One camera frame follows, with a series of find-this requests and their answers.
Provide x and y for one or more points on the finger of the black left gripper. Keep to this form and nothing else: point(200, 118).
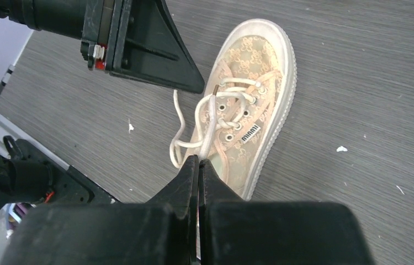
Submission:
point(144, 45)

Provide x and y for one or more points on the aluminium front rail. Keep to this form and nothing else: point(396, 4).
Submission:
point(9, 128)

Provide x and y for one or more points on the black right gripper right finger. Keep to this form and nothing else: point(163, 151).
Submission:
point(235, 231)

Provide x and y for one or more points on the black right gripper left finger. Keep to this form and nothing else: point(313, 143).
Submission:
point(159, 231)

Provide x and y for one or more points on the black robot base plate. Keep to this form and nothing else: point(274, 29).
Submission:
point(67, 184)

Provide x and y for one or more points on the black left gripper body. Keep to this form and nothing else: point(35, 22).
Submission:
point(94, 23)

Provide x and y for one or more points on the beige sneaker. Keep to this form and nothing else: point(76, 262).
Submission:
point(246, 102)

